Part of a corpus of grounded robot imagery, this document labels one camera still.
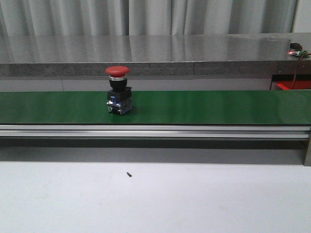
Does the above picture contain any red mushroom push button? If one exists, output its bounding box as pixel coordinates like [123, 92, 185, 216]
[105, 66, 133, 115]

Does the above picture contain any grey stone counter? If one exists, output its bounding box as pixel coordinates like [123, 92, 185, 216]
[0, 33, 311, 77]

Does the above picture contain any green conveyor belt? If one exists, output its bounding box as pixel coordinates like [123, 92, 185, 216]
[0, 90, 311, 125]

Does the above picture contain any red plastic tray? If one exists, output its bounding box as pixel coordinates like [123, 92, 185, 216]
[276, 81, 311, 90]

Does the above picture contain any small green circuit board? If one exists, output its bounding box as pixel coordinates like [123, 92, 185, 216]
[287, 43, 311, 57]

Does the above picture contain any grey curtain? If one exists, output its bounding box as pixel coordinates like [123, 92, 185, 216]
[0, 0, 311, 36]

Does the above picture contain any aluminium conveyor frame rail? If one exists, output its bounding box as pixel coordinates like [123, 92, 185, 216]
[0, 124, 311, 166]

